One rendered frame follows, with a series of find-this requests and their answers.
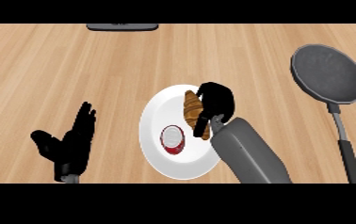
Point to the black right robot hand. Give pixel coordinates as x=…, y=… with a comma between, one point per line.
x=217, y=99

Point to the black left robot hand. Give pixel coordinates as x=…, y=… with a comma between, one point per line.
x=74, y=144

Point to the brown croissant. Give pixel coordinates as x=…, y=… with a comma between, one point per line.
x=191, y=108

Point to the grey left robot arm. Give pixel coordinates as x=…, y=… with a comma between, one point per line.
x=70, y=179

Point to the white round plate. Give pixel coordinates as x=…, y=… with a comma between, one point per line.
x=161, y=121

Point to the dark grey frying pan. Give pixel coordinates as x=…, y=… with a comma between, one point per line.
x=324, y=74

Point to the red can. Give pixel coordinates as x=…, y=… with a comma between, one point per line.
x=172, y=139

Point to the dark grey flat appliance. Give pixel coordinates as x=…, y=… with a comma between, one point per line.
x=123, y=27

